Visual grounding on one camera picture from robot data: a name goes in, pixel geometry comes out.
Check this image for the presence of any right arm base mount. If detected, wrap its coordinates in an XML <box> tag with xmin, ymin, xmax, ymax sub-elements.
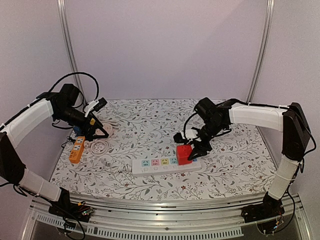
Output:
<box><xmin>241</xmin><ymin>200</ymin><xmax>285</xmax><ymax>235</ymax></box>

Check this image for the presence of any orange power strip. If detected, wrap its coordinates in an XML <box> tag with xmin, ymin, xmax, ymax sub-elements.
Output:
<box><xmin>69</xmin><ymin>136</ymin><xmax>86</xmax><ymax>164</ymax></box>

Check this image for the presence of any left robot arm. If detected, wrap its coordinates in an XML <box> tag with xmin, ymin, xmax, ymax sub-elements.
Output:
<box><xmin>0</xmin><ymin>83</ymin><xmax>109</xmax><ymax>217</ymax></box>

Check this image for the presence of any red cube socket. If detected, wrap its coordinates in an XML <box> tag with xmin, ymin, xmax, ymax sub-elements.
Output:
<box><xmin>176</xmin><ymin>144</ymin><xmax>192</xmax><ymax>166</ymax></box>

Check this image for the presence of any white multicolour power strip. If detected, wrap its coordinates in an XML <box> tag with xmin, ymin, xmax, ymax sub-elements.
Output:
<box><xmin>131</xmin><ymin>156</ymin><xmax>202</xmax><ymax>177</ymax></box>

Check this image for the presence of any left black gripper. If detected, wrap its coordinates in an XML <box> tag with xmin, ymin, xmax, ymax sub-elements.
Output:
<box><xmin>55</xmin><ymin>105</ymin><xmax>109</xmax><ymax>139</ymax></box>

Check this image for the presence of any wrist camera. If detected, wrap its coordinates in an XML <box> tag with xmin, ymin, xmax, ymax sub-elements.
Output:
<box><xmin>173</xmin><ymin>129</ymin><xmax>199</xmax><ymax>144</ymax></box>
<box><xmin>83</xmin><ymin>97</ymin><xmax>107</xmax><ymax>117</ymax></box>

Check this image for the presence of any left aluminium frame post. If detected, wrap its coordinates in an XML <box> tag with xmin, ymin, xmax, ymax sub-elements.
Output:
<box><xmin>56</xmin><ymin>0</ymin><xmax>87</xmax><ymax>105</ymax></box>

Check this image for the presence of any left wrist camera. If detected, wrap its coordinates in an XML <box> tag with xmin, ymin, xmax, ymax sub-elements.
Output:
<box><xmin>83</xmin><ymin>97</ymin><xmax>107</xmax><ymax>117</ymax></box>

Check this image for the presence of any floral table mat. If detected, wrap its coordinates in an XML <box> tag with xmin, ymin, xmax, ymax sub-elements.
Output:
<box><xmin>50</xmin><ymin>99</ymin><xmax>276</xmax><ymax>202</ymax></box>

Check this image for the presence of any blue cube socket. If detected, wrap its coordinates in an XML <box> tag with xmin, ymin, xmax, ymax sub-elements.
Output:
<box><xmin>73</xmin><ymin>126</ymin><xmax>82</xmax><ymax>136</ymax></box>

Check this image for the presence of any right aluminium frame post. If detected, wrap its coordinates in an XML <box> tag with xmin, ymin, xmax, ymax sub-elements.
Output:
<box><xmin>246</xmin><ymin>0</ymin><xmax>275</xmax><ymax>103</ymax></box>

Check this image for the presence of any aluminium frame post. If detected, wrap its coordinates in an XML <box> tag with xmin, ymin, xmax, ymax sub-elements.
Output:
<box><xmin>246</xmin><ymin>0</ymin><xmax>275</xmax><ymax>103</ymax></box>
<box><xmin>56</xmin><ymin>0</ymin><xmax>87</xmax><ymax>105</ymax></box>

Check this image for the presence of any pink round power strip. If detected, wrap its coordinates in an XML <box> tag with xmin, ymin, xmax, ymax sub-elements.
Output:
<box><xmin>95</xmin><ymin>122</ymin><xmax>114</xmax><ymax>138</ymax></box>

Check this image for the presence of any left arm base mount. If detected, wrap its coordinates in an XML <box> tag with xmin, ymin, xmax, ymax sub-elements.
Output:
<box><xmin>48</xmin><ymin>200</ymin><xmax>94</xmax><ymax>223</ymax></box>

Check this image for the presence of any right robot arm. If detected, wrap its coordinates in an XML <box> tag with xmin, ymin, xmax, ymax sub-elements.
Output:
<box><xmin>188</xmin><ymin>97</ymin><xmax>312</xmax><ymax>218</ymax></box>

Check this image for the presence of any white bundled cable with plug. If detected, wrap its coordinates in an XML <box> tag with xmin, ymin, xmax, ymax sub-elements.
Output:
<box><xmin>98</xmin><ymin>119</ymin><xmax>121</xmax><ymax>128</ymax></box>

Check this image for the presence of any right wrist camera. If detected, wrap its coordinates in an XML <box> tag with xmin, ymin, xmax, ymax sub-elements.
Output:
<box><xmin>173</xmin><ymin>129</ymin><xmax>199</xmax><ymax>144</ymax></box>

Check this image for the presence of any front aluminium rail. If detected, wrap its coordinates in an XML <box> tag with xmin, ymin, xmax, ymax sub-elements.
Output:
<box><xmin>21</xmin><ymin>192</ymin><xmax>313</xmax><ymax>240</ymax></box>

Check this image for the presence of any yellow cube socket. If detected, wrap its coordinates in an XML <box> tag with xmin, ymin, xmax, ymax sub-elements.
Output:
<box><xmin>90</xmin><ymin>118</ymin><xmax>96</xmax><ymax>126</ymax></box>

